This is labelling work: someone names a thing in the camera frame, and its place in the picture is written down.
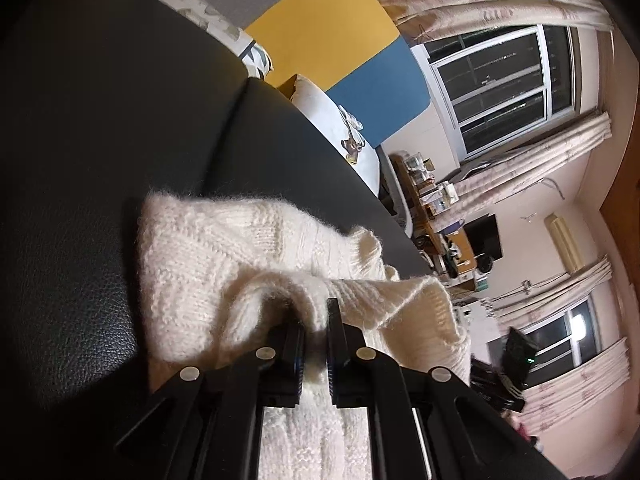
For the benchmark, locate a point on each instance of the white knit sweater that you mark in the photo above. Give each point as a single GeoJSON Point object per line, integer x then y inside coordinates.
{"type": "Point", "coordinates": [200, 260]}

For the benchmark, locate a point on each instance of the floral beige curtain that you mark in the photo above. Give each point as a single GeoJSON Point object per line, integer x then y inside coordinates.
{"type": "Point", "coordinates": [575, 390]}
{"type": "Point", "coordinates": [475, 0]}
{"type": "Point", "coordinates": [540, 165]}
{"type": "Point", "coordinates": [560, 295]}

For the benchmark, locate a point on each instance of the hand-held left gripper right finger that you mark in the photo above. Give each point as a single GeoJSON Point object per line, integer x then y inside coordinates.
{"type": "Point", "coordinates": [340, 370]}

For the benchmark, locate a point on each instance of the geometric print pillow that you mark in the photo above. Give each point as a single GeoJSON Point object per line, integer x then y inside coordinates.
{"type": "Point", "coordinates": [210, 15]}

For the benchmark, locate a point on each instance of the small white framed window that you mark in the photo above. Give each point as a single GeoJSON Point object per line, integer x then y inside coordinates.
{"type": "Point", "coordinates": [560, 345]}

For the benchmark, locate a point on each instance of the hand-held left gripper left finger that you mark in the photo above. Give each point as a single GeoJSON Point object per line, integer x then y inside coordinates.
{"type": "Point", "coordinates": [290, 360]}

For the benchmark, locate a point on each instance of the beige wall air conditioner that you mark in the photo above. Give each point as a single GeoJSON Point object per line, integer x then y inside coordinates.
{"type": "Point", "coordinates": [565, 240]}

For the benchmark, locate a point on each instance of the deer print white pillow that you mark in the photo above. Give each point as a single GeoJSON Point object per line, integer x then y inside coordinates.
{"type": "Point", "coordinates": [325, 115]}

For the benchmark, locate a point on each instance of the large white framed window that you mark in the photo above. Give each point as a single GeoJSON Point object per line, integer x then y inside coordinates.
{"type": "Point", "coordinates": [500, 90]}

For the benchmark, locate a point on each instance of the black monitor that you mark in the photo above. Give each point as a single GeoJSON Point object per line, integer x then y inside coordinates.
{"type": "Point", "coordinates": [482, 237]}

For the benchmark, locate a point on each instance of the wooden shelf with items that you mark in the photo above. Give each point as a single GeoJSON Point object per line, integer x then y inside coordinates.
{"type": "Point", "coordinates": [465, 250]}

